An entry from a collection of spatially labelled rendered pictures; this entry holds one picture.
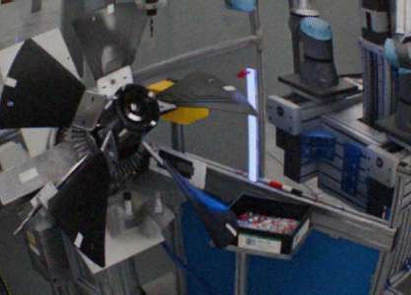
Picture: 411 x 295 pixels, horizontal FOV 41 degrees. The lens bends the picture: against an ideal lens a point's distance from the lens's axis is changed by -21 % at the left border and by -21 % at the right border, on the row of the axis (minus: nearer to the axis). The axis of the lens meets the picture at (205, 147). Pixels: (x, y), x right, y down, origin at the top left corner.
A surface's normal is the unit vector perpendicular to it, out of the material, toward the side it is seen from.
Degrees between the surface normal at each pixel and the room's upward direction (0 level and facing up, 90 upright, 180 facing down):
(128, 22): 38
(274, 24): 90
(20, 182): 50
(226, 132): 90
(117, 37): 42
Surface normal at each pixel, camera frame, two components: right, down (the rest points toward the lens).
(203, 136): 0.73, 0.25
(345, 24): 0.37, 0.37
